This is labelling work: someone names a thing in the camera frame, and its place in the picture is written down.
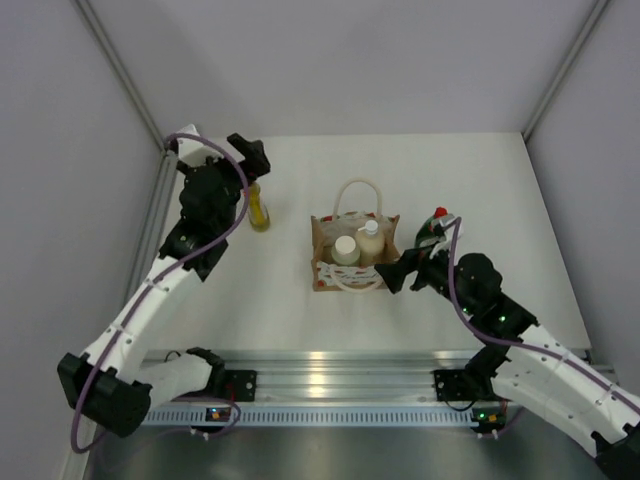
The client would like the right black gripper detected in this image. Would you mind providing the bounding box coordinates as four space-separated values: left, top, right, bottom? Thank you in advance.
375 240 478 316

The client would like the cream pump lotion bottle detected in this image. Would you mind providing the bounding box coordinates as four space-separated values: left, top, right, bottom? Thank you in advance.
354 220 385 267

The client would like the yellow dish soap bottle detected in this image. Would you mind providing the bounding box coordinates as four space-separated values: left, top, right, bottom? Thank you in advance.
248 182 270 232

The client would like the green dish soap bottle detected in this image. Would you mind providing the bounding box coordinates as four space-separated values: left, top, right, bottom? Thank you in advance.
414 207 453 248

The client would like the jute watermelon canvas bag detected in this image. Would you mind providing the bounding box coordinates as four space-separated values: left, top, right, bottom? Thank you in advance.
311 178 400 294

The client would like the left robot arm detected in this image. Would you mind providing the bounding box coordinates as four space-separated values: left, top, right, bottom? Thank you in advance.
57 132 271 452

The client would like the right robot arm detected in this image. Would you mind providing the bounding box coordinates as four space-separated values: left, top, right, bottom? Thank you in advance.
375 249 639 479

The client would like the pale green white-capped bottle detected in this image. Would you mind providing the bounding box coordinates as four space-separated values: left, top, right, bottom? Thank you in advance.
331 235 360 267

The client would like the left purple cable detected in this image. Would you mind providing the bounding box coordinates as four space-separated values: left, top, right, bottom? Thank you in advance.
69 132 251 454

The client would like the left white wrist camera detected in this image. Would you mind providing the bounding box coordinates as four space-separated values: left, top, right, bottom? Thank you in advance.
176 137 223 167

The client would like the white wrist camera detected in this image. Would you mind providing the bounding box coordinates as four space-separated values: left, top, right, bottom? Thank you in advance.
176 137 223 167
431 214 464 256

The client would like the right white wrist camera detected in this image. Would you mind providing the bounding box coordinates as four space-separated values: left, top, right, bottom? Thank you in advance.
431 214 464 256

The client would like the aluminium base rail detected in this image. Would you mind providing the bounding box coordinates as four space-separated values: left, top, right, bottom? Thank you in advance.
134 349 621 404

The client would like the white slotted cable duct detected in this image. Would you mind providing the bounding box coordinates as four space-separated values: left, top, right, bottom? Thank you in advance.
143 405 502 427

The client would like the left aluminium frame post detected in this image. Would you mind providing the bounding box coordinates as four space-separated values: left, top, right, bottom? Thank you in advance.
71 0 164 151

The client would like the aluminium frame post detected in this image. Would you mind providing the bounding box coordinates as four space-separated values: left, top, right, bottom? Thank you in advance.
71 0 164 151
521 0 615 144

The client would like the right aluminium frame post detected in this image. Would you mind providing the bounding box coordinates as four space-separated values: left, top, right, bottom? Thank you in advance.
521 0 615 144

